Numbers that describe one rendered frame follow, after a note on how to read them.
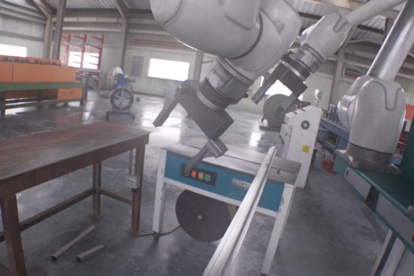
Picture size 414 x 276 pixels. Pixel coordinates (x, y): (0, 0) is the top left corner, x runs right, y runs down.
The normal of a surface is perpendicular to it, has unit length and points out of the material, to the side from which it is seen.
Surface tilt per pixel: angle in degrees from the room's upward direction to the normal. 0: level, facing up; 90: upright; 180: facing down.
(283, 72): 71
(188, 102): 93
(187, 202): 90
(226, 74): 102
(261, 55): 127
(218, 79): 93
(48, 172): 90
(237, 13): 110
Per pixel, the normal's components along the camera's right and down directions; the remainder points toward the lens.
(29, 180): 0.95, 0.20
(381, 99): -0.48, -0.15
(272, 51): 0.46, 0.73
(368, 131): -0.75, 0.06
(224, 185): -0.41, 0.13
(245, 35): 0.64, 0.57
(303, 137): -0.18, 0.18
